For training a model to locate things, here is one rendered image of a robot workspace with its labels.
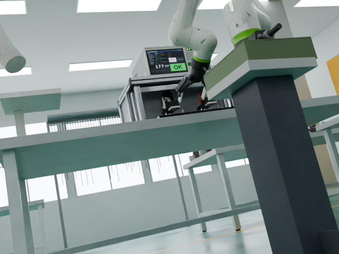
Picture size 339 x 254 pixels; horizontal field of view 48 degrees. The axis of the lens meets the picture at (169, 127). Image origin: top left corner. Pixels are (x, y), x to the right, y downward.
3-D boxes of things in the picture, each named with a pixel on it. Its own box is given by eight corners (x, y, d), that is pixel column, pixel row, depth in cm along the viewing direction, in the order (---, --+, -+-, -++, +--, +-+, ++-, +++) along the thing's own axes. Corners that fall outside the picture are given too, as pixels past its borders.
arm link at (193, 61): (206, 50, 188) (189, 51, 185) (215, 64, 180) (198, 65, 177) (203, 60, 192) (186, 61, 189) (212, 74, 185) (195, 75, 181)
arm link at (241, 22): (271, 40, 161) (258, 0, 164) (256, 32, 148) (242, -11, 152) (244, 52, 168) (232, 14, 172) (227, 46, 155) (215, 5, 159)
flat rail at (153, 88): (228, 83, 248) (227, 78, 249) (137, 92, 227) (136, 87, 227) (228, 83, 249) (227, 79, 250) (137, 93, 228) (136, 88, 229)
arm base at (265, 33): (295, 32, 142) (290, 17, 143) (262, 34, 136) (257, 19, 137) (258, 61, 165) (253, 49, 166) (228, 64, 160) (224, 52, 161)
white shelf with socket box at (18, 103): (71, 155, 236) (60, 87, 245) (7, 166, 223) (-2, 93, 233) (68, 166, 268) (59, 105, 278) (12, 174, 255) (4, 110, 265)
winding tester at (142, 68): (212, 71, 250) (205, 43, 255) (150, 77, 236) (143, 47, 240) (191, 92, 286) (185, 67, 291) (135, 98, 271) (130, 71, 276)
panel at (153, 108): (230, 124, 258) (219, 83, 264) (136, 137, 235) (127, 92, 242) (229, 125, 259) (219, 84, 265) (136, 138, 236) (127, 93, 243)
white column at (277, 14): (341, 193, 572) (281, 0, 641) (317, 199, 557) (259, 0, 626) (319, 196, 618) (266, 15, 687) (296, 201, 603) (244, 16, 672)
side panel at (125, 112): (139, 141, 237) (130, 92, 243) (135, 142, 236) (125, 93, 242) (130, 150, 262) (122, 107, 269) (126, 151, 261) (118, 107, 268)
